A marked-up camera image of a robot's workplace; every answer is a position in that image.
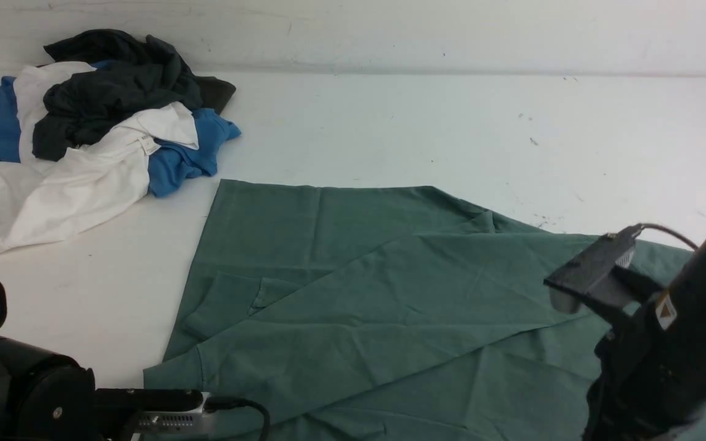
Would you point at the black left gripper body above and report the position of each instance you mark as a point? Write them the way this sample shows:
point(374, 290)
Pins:
point(63, 403)

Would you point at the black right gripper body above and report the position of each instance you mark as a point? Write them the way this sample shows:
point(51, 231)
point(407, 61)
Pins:
point(653, 372)

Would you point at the green long-sleeve top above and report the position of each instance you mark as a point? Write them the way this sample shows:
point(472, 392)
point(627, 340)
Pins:
point(381, 314)

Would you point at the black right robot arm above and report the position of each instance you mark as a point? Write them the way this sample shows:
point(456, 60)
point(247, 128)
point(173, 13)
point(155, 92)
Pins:
point(652, 384)

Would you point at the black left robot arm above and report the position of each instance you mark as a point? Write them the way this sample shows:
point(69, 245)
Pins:
point(16, 361)

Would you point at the white shirt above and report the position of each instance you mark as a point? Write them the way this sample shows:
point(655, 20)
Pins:
point(47, 202)

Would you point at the blue shirt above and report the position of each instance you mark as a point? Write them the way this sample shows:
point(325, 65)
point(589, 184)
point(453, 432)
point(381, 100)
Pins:
point(172, 164)

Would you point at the black shirt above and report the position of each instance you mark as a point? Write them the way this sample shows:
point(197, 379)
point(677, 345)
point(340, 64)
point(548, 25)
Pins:
point(96, 79)

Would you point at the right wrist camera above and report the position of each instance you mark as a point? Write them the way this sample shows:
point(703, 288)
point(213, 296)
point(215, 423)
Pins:
point(596, 278)

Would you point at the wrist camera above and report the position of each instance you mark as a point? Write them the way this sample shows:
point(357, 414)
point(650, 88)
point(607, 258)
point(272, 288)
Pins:
point(596, 278)
point(191, 419)

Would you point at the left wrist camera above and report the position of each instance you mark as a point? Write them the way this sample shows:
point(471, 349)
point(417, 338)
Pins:
point(191, 419)

